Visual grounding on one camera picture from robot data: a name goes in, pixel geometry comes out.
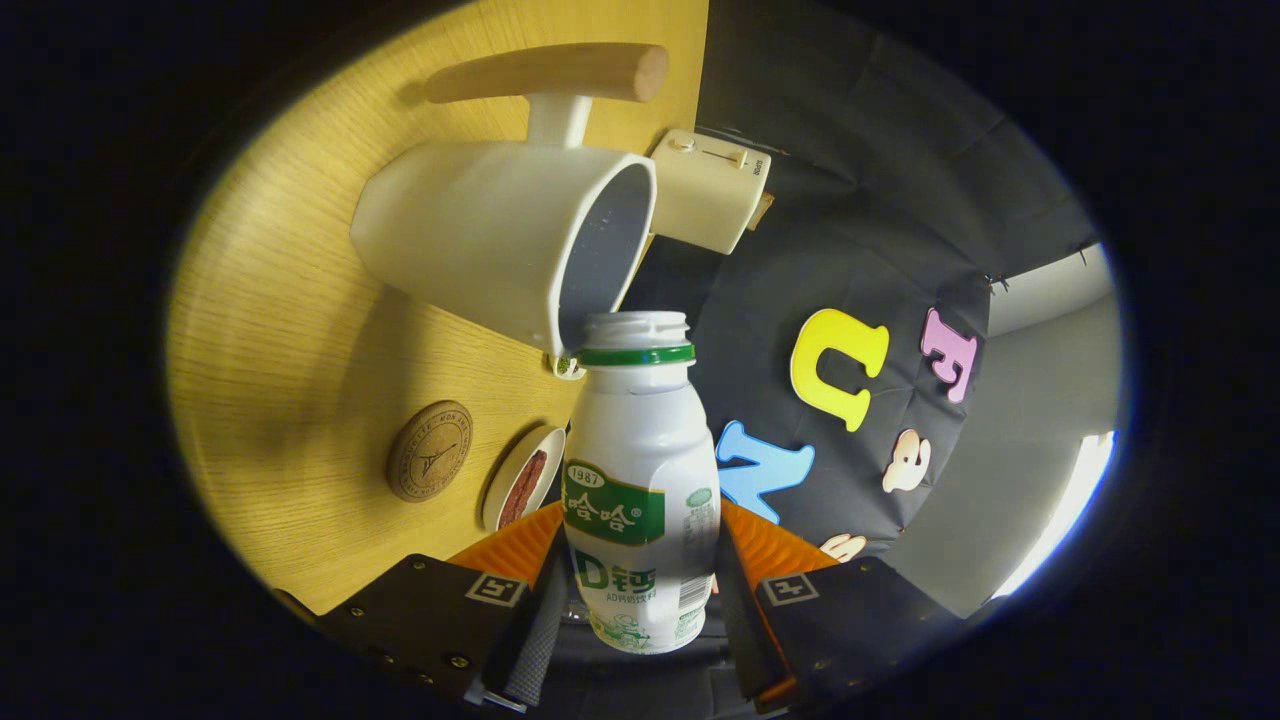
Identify round cork coaster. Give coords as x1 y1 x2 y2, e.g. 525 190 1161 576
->
386 400 474 503

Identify white round plate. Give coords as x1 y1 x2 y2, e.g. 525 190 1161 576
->
482 425 567 533

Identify cream toaster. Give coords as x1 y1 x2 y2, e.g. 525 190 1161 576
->
648 128 773 256

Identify white juice bottle green label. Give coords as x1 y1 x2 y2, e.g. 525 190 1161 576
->
562 309 723 655

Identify white cup wooden handle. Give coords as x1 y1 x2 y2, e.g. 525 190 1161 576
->
350 42 670 358

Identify red-brown meat slice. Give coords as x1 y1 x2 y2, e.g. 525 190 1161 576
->
497 450 549 529

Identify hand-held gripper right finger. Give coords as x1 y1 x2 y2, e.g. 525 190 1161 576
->
712 497 969 713

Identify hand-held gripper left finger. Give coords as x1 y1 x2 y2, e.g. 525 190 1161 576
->
318 500 576 713

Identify wooden table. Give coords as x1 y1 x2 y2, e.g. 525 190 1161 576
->
165 0 711 616

